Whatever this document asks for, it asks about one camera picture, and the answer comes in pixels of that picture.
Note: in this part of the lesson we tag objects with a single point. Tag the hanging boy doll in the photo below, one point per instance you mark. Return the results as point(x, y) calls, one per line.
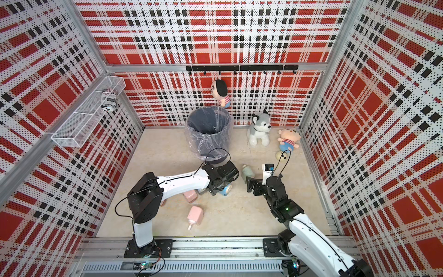
point(220, 92)

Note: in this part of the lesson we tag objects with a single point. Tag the clear plastic bin liner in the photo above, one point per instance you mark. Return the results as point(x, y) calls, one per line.
point(207, 138)

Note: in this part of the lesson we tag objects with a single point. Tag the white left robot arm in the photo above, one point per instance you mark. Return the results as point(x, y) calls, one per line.
point(146, 196)

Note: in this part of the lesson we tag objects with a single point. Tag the cream round face ball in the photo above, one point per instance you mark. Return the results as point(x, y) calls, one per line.
point(282, 156)

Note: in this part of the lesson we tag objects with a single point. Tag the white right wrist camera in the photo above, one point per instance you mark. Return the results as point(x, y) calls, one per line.
point(268, 169)

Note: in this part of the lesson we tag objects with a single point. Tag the pink pencil sharpener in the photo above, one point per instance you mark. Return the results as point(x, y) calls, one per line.
point(195, 216)
point(190, 196)

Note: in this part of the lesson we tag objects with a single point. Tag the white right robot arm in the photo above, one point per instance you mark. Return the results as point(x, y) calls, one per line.
point(302, 238)

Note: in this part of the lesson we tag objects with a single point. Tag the white wire mesh shelf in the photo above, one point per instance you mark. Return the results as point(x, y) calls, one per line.
point(78, 127)

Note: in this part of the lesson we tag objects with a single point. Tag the bright blue pencil sharpener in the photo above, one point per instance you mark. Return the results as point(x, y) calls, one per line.
point(226, 190)

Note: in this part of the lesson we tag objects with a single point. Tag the pink pig plush blue shirt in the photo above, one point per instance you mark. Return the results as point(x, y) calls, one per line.
point(288, 140)

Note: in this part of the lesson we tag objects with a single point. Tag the dark grey trash bin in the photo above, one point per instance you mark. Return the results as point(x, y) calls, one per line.
point(209, 133)

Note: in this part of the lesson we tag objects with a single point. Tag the small striped can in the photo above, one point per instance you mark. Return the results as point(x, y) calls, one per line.
point(109, 100)

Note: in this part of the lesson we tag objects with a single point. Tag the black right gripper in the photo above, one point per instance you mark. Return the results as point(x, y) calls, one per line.
point(251, 185)

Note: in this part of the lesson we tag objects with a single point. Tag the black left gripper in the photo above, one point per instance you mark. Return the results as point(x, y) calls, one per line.
point(214, 191)

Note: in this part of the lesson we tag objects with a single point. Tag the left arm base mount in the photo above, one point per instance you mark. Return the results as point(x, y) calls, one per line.
point(155, 248)

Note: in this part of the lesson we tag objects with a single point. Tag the grey white husky plush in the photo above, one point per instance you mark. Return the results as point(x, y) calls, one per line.
point(260, 129)

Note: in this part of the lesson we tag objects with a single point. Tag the green pencil sharpener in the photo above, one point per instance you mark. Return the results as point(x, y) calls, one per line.
point(247, 173)

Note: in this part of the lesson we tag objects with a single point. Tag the black hook rail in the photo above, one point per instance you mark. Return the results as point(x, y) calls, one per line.
point(242, 68)

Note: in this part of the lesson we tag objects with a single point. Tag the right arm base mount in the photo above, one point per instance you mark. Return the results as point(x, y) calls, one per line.
point(277, 247)

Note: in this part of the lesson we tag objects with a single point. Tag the aluminium front rail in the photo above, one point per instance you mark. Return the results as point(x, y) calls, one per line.
point(180, 256)

